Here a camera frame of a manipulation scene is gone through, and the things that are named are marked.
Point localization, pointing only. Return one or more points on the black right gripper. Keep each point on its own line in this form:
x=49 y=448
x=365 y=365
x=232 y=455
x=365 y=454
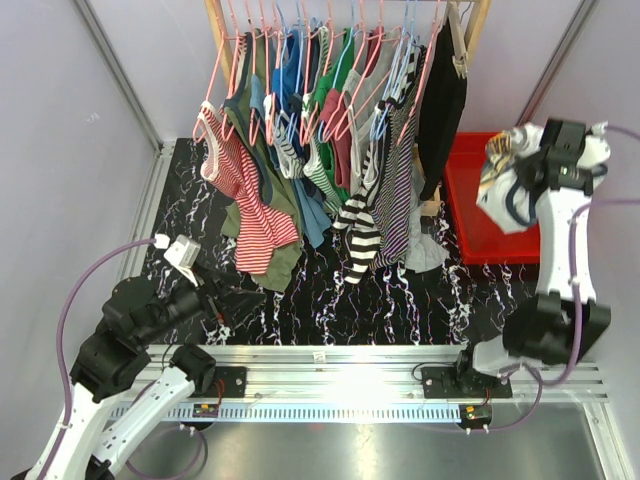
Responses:
x=523 y=162

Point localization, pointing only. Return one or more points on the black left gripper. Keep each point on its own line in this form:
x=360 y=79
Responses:
x=234 y=305

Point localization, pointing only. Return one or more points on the white navy-trimmed tank top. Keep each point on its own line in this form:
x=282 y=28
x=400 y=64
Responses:
x=500 y=195

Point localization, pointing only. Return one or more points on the purple black striped tank top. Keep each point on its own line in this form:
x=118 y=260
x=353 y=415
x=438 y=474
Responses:
x=391 y=205

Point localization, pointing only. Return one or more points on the pink wire hanger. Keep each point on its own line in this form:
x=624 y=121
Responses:
x=421 y=63

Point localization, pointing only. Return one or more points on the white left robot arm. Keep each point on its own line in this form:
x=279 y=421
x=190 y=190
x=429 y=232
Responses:
x=84 y=445

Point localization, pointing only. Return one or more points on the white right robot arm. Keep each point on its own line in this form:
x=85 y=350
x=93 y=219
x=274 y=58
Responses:
x=560 y=323

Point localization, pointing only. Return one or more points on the red white striped tank top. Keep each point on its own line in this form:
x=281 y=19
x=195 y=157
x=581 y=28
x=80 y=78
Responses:
x=267 y=240

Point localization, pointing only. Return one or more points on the light blue tank top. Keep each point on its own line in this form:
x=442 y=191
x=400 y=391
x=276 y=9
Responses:
x=289 y=164

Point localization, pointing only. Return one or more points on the black white wide-striped top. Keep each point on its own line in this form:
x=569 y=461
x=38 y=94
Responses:
x=362 y=238

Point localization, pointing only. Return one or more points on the green white striped tank top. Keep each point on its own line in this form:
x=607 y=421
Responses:
x=313 y=103

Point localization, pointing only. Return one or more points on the olive green tank top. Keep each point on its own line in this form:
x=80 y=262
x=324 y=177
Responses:
x=246 y=124

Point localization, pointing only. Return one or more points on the maroon tank top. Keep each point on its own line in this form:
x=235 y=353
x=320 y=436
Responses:
x=335 y=130

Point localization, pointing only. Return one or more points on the grey tank top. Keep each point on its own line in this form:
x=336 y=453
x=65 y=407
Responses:
x=424 y=253

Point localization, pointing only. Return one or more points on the red plastic bin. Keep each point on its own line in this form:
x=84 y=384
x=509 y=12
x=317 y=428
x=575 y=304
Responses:
x=485 y=232

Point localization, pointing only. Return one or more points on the black garment on rack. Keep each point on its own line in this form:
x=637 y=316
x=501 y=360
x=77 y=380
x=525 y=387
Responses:
x=443 y=102

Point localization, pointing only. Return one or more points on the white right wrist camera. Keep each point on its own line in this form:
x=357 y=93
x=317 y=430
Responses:
x=596 y=150

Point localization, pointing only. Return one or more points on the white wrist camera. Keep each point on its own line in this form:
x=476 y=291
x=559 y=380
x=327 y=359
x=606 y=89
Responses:
x=596 y=150
x=181 y=254

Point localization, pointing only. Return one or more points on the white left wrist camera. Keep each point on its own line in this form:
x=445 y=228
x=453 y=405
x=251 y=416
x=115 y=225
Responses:
x=181 y=254

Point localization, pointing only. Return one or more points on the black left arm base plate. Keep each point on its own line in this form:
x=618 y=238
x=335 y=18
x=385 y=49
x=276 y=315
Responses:
x=230 y=381

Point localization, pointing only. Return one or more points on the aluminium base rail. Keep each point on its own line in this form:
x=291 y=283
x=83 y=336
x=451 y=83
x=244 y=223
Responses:
x=372 y=375

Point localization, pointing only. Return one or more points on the white slotted cable duct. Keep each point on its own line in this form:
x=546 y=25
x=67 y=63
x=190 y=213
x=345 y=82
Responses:
x=260 y=412

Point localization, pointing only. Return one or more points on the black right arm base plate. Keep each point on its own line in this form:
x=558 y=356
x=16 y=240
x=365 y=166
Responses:
x=443 y=382

